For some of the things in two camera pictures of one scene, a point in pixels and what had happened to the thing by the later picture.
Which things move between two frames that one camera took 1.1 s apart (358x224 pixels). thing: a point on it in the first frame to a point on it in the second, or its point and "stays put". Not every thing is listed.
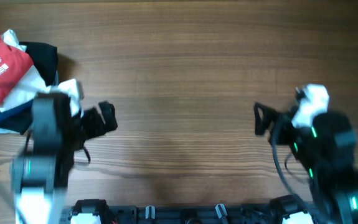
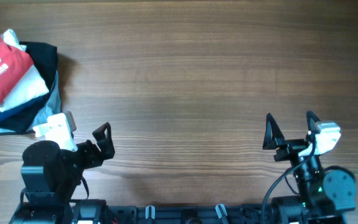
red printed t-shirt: [1, 66] stays put
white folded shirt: [32, 85] stays put
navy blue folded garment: [18, 118] stays put
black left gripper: [92, 121] to [94, 149]
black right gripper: [276, 125] to [291, 149]
